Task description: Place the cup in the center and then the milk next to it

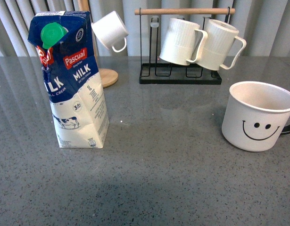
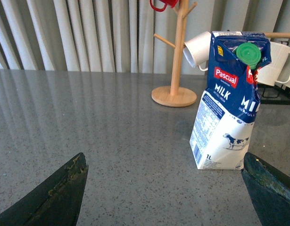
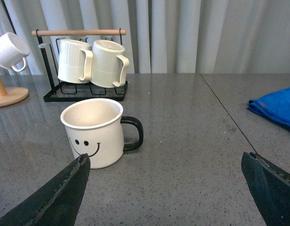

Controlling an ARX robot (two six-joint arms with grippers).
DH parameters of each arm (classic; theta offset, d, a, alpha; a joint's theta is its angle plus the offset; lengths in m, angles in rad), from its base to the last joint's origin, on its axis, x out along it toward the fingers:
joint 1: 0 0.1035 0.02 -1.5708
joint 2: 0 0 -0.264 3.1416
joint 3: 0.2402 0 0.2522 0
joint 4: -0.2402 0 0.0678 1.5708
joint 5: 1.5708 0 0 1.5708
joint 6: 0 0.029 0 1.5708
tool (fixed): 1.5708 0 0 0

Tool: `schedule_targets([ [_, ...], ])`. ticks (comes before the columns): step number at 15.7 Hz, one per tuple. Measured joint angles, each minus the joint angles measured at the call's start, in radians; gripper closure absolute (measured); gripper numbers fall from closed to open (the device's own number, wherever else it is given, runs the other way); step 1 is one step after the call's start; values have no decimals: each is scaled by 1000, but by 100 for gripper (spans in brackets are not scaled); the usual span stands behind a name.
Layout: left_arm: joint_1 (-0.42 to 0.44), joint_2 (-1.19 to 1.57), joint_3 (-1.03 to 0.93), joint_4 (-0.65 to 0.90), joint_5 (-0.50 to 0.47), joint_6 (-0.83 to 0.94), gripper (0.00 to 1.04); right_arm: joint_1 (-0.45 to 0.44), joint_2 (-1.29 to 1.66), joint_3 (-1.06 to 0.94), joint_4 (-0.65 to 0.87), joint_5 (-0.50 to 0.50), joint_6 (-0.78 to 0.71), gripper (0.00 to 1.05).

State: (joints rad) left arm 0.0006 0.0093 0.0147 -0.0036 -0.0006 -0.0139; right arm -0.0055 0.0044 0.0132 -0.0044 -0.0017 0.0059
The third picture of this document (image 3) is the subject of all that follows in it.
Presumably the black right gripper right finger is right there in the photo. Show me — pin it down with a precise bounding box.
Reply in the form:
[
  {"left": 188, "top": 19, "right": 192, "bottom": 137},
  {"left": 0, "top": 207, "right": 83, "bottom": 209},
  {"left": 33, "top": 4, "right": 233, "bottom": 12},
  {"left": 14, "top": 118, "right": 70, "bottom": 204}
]
[{"left": 241, "top": 152, "right": 290, "bottom": 226}]

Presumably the cream ribbed mug left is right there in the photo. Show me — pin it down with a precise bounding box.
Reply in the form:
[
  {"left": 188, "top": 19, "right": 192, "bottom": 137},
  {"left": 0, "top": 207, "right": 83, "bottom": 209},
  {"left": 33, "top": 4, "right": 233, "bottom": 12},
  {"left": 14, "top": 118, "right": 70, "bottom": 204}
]
[{"left": 58, "top": 39, "right": 93, "bottom": 84}]

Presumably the grey curtain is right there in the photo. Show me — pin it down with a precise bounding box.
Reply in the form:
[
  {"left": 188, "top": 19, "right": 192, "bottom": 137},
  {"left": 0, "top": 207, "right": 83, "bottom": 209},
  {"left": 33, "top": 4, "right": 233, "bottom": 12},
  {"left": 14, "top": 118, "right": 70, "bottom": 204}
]
[{"left": 0, "top": 0, "right": 290, "bottom": 75}]

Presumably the black wire mug rack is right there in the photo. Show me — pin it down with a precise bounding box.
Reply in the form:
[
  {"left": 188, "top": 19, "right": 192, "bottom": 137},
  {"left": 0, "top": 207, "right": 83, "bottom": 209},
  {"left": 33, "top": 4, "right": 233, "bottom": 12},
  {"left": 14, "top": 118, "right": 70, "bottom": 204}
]
[{"left": 32, "top": 28, "right": 128, "bottom": 102}]

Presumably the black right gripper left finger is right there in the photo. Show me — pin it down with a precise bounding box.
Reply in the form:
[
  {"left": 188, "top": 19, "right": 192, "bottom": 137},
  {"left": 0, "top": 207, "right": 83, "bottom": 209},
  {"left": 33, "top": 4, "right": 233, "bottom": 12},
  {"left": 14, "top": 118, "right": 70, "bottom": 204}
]
[{"left": 0, "top": 154, "right": 91, "bottom": 226}]

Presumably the white hanging mug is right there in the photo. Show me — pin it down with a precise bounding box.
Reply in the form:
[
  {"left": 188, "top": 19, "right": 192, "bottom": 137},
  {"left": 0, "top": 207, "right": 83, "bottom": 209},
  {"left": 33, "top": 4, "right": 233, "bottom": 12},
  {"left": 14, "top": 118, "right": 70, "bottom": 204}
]
[{"left": 0, "top": 32, "right": 30, "bottom": 72}]

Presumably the wooden mug tree stand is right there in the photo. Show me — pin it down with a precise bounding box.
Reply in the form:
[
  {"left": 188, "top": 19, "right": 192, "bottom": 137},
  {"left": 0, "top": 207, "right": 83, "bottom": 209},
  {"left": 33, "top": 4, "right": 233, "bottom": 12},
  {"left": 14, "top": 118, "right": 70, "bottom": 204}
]
[{"left": 0, "top": 77, "right": 29, "bottom": 107}]

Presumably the cream ribbed mug right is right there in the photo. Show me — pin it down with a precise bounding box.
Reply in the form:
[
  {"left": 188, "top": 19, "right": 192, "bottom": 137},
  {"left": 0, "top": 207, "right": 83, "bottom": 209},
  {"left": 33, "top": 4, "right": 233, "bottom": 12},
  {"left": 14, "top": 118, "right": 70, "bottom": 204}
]
[{"left": 90, "top": 40, "right": 130, "bottom": 88}]

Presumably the cream ribbed mug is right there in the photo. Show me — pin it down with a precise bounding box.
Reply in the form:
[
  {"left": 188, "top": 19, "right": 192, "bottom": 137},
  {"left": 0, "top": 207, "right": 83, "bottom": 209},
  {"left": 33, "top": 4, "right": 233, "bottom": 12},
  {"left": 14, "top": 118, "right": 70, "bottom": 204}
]
[
  {"left": 90, "top": 40, "right": 130, "bottom": 88},
  {"left": 58, "top": 39, "right": 93, "bottom": 84}
]

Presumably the white smiley face mug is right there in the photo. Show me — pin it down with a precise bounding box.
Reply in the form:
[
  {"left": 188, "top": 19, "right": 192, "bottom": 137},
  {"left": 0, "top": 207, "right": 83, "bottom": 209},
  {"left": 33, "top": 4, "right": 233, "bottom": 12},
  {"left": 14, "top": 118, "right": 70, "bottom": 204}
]
[{"left": 60, "top": 98, "right": 144, "bottom": 169}]

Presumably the blue folded cloth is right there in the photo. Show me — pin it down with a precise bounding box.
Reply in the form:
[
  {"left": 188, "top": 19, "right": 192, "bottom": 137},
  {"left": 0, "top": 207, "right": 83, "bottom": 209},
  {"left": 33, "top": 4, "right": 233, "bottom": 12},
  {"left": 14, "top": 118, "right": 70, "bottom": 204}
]
[{"left": 249, "top": 87, "right": 290, "bottom": 129}]

